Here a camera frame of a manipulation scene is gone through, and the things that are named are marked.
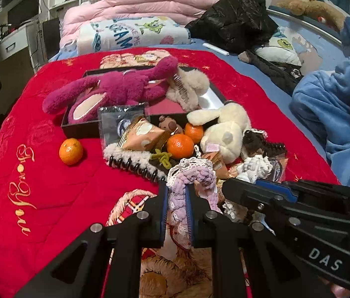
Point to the clear bag with badge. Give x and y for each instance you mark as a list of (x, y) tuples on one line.
[(114, 121)]

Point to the white monster pillow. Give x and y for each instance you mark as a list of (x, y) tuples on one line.
[(278, 49)]

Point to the front orange mandarin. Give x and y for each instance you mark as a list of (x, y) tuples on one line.
[(180, 146)]

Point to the red embroidered blanket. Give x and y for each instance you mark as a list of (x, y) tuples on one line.
[(45, 204)]

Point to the cream plush dog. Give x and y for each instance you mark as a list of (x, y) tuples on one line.
[(227, 134)]

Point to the brown triangular snack pack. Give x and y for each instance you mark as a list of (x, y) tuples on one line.
[(141, 135)]

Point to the brown teddy bear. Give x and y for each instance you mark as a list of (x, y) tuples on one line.
[(316, 10)]

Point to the green pretzel hair clip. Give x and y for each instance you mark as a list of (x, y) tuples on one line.
[(162, 160)]

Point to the cartoon print pillow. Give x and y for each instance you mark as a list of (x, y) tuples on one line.
[(116, 34)]

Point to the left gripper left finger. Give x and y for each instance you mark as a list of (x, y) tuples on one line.
[(104, 261)]

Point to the beige fluffy hair claw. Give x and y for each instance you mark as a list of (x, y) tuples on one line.
[(185, 87)]

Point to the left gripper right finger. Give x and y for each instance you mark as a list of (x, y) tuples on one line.
[(238, 256)]

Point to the pink quilt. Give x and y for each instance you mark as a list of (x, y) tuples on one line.
[(181, 11)]

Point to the white fluffy black hair claw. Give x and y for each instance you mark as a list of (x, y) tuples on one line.
[(136, 162)]

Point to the lilac crochet scrunchie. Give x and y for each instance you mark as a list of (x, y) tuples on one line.
[(189, 172)]

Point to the blue fleece blanket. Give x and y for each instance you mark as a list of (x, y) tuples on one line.
[(321, 101)]

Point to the rear orange mandarin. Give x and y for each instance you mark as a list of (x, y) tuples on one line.
[(194, 132)]

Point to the white remote control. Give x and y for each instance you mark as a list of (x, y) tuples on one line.
[(216, 49)]

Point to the white desk with shelves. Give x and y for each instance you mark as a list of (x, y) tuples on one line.
[(34, 26)]

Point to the lone orange mandarin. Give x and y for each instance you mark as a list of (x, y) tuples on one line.
[(71, 151)]

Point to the white scrunchie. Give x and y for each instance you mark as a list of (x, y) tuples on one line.
[(254, 168)]

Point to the small brown capybara charm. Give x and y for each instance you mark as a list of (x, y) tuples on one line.
[(169, 124)]

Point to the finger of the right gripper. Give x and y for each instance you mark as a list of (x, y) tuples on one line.
[(319, 235), (307, 191)]

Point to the magenta plush bear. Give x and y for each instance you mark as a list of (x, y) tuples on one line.
[(116, 88)]

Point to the black computer monitor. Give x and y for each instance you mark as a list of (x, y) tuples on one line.
[(23, 11)]

